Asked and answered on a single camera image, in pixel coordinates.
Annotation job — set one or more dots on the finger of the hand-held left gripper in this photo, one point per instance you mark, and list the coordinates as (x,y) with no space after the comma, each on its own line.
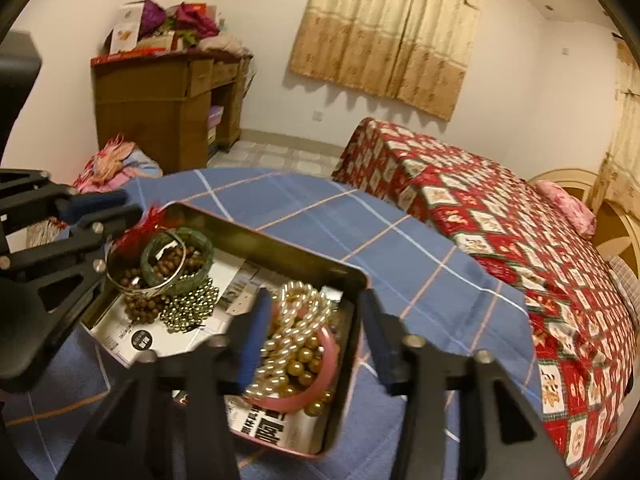
(55,260)
(95,204)

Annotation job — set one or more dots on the bed with red quilt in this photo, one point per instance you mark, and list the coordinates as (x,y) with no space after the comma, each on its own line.
(525,285)

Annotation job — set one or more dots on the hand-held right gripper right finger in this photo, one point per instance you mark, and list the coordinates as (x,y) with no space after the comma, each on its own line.
(382,347)

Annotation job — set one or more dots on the green jade bangle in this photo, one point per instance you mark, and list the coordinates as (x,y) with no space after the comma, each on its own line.
(197,272)

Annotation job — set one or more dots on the pink tin box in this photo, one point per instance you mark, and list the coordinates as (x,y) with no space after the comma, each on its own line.
(345,370)

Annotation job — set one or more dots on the cream headboard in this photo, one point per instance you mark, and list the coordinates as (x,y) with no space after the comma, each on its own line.
(615,230)

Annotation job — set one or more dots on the white printed box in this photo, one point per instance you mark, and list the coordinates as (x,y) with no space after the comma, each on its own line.
(126,27)

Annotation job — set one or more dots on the blue plaid cloth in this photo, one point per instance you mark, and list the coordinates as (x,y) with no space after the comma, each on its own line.
(310,220)

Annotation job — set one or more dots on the magenta cloth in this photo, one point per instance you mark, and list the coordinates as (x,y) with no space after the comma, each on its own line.
(197,20)

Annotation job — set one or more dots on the pink pillow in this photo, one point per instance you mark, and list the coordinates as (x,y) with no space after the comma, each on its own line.
(567,207)

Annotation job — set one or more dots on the thin silver bangle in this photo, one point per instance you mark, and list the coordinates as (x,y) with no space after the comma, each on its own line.
(117,280)

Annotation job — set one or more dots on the printed paper sheet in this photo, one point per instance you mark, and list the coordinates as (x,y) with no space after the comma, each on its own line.
(145,345)

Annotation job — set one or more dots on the pink bangle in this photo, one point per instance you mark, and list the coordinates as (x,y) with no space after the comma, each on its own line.
(327,360)

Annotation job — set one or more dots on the beige patterned curtain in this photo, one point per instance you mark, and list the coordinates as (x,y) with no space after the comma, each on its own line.
(390,35)

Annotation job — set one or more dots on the beige cloth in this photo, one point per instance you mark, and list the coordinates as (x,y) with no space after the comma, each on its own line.
(225,44)

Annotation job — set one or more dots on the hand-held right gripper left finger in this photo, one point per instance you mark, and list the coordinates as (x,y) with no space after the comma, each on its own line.
(252,342)

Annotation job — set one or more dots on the beige side curtain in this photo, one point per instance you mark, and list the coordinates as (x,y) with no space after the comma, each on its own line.
(625,150)

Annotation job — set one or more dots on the pink fringed cloth bundle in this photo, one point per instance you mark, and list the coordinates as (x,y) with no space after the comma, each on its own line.
(115,162)

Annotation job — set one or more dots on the grey checked cloth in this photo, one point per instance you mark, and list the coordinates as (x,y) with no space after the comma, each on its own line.
(627,285)

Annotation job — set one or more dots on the purple cloth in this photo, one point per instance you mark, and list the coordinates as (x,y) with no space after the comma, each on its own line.
(152,20)

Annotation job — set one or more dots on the wooden desk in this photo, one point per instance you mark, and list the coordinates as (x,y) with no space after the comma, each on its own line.
(145,110)

